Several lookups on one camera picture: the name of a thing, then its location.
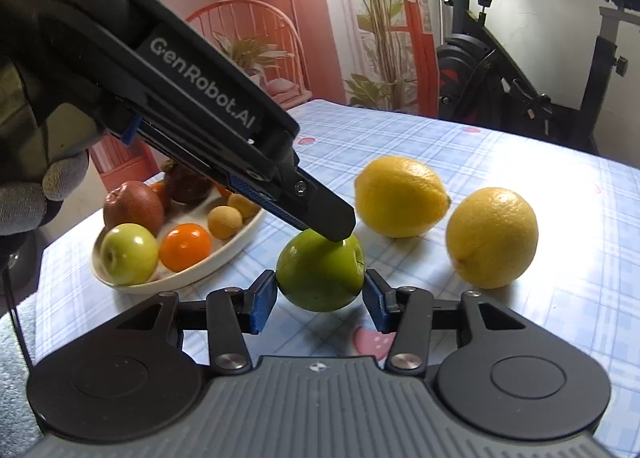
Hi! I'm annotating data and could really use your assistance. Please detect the black exercise bike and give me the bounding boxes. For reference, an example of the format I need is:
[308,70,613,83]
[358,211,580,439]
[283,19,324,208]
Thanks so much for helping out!
[417,0,640,156]

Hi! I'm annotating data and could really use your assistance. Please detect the dark purple mangosteen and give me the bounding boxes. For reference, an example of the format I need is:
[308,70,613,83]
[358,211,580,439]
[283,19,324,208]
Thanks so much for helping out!
[161,160,213,205]

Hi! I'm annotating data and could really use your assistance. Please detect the person's left hand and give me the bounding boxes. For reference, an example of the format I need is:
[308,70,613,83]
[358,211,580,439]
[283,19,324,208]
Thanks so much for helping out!
[0,55,108,239]

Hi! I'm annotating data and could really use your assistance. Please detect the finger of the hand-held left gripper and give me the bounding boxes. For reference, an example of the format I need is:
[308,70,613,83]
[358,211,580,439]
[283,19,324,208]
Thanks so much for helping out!
[269,148,357,242]
[122,115,308,232]

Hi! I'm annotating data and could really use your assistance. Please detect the small tan longan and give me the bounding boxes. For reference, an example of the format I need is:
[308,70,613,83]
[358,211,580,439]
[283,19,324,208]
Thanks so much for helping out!
[227,193,262,219]
[207,205,244,240]

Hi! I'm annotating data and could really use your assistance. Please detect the green apple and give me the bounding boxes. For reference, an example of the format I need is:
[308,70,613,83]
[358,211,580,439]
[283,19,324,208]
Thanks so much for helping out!
[276,229,366,313]
[99,223,160,286]

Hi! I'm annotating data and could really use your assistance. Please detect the pale towel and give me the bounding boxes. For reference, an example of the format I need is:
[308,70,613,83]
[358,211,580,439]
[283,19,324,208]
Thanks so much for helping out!
[0,313,41,458]

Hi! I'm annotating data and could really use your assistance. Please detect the pink room scene backdrop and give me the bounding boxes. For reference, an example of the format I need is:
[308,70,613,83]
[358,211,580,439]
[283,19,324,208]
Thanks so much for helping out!
[90,0,441,189]

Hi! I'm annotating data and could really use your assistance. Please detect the cream round plate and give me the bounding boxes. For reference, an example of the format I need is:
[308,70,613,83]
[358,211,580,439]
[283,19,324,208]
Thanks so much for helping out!
[90,185,268,295]

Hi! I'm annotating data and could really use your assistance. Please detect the thin black cable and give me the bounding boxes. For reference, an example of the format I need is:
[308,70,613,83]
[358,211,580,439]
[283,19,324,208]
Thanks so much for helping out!
[1,268,36,369]

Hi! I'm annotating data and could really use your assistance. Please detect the red apple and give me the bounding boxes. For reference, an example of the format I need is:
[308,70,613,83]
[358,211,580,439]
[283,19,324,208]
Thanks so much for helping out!
[103,180,166,238]

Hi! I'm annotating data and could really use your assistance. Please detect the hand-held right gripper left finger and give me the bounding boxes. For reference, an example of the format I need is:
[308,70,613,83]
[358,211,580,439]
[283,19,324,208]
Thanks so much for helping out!
[97,269,278,371]

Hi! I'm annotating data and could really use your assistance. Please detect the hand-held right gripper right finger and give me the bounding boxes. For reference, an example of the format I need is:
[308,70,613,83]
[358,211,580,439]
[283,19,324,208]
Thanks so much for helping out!
[362,268,546,374]

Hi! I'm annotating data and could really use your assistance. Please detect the yellow lemon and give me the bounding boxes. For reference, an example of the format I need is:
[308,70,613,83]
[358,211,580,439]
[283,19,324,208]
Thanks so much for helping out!
[445,187,540,290]
[354,156,452,239]

